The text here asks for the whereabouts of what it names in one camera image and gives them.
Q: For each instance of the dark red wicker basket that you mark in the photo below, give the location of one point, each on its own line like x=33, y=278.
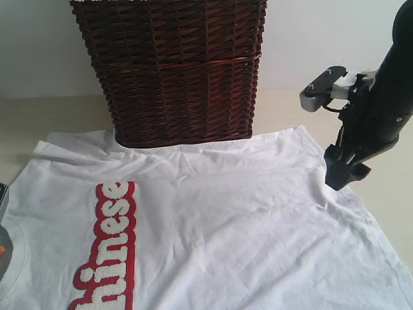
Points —
x=175, y=72

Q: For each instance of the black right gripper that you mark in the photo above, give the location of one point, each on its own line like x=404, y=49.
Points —
x=357, y=139

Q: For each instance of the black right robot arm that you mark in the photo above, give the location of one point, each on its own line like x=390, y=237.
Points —
x=378, y=106

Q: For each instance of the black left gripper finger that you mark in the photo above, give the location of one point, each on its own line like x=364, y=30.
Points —
x=4, y=194

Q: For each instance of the white t-shirt red lettering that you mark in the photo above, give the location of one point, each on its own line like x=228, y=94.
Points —
x=246, y=224

